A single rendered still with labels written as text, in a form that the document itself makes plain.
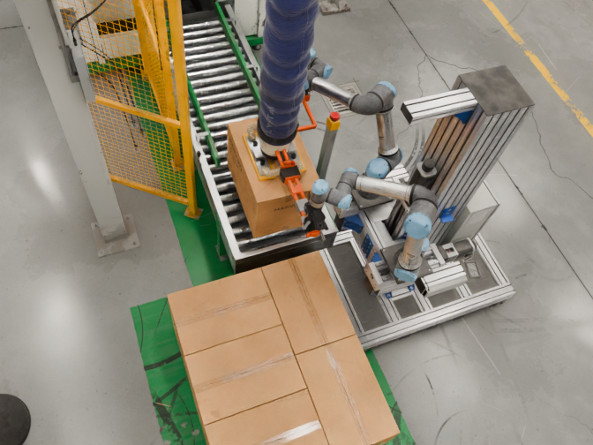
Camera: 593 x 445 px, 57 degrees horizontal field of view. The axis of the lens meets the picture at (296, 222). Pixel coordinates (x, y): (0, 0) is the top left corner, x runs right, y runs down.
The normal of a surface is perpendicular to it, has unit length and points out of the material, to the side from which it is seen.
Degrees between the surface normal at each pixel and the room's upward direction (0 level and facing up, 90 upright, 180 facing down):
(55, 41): 90
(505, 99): 0
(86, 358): 0
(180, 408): 0
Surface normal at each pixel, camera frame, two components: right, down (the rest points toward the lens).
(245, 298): 0.11, -0.52
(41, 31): 0.36, 0.82
